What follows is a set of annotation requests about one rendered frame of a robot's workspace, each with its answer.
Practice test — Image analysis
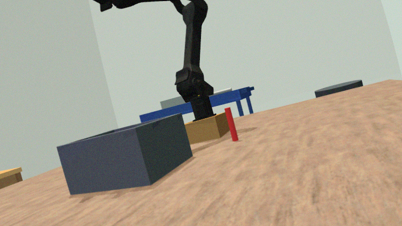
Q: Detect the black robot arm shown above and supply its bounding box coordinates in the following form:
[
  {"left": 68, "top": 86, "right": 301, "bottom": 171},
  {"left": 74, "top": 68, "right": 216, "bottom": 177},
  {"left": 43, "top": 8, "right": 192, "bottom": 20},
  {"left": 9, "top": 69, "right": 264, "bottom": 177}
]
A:
[{"left": 93, "top": 0, "right": 216, "bottom": 122}]

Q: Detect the red peg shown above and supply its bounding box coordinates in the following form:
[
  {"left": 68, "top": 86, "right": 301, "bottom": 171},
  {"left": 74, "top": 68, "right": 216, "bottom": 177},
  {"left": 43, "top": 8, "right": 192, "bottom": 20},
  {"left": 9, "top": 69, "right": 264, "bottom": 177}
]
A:
[{"left": 225, "top": 107, "right": 238, "bottom": 141}]

